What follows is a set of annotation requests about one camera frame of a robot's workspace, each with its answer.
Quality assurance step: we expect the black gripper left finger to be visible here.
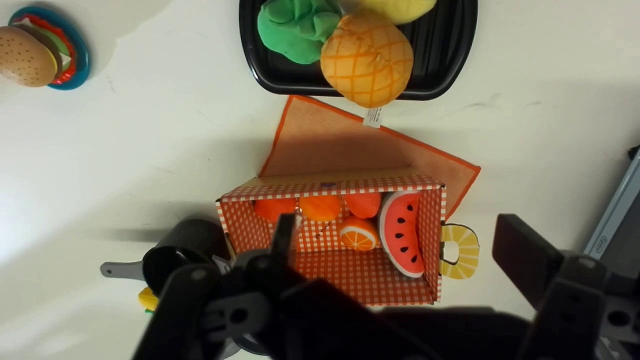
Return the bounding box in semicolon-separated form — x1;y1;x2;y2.
132;211;315;360

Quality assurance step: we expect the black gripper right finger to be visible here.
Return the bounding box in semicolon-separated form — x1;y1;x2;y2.
492;211;640;360

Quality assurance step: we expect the orange pineapple plush toy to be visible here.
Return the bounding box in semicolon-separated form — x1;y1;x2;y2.
318;10;415;127

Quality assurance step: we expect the yellow toy corn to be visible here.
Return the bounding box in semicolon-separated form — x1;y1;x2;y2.
136;286;162;314

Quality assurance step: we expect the black toy saucepan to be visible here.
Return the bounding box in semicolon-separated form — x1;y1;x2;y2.
97;217;235;298

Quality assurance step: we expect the round orange plush fruit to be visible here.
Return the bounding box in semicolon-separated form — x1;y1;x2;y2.
344;192;383;219
297;194;344;224
253;195;300;224

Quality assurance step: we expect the orange slice toy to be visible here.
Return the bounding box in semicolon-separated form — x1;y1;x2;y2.
338;215;381;253

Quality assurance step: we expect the watermelon slice toy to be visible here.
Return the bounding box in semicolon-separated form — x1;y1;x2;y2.
376;189;428;280

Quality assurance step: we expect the black ridged tray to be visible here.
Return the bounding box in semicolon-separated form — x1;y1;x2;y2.
238;0;480;101

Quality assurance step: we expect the green plush vegetable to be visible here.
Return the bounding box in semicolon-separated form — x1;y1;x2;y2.
256;0;345;65

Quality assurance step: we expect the toy burger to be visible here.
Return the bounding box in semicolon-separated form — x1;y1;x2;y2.
0;13;76;89

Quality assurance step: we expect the yellow plush banana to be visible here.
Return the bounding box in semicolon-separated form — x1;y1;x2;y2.
345;0;438;26

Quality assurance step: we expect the light blue toaster oven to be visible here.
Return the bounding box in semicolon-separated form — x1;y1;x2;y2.
581;148;640;262

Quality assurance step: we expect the orange plastic basket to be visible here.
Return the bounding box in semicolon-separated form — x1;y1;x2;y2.
215;173;482;310

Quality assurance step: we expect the small blue plate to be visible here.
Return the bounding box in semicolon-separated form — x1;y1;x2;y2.
6;3;93;92

